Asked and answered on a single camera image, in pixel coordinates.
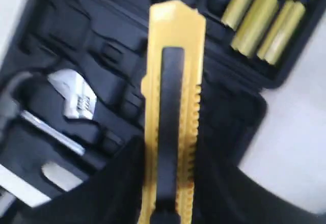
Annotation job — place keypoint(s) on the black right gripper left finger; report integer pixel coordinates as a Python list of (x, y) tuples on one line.
[(112, 195)]

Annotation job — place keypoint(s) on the middle yellow black screwdriver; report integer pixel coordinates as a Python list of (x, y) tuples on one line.
[(254, 26)]

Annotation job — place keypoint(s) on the short yellow black screwdriver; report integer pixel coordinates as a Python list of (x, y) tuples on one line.
[(234, 13)]

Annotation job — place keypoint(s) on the silver adjustable wrench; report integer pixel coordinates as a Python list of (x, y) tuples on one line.
[(80, 99)]

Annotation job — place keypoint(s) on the steel claw hammer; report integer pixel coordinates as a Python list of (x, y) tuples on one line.
[(11, 109)]

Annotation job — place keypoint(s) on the yellow utility knife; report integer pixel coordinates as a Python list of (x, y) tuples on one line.
[(172, 91)]

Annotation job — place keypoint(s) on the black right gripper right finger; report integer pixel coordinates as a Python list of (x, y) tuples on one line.
[(224, 194)]

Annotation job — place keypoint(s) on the black plastic tool case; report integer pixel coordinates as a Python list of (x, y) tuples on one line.
[(105, 41)]

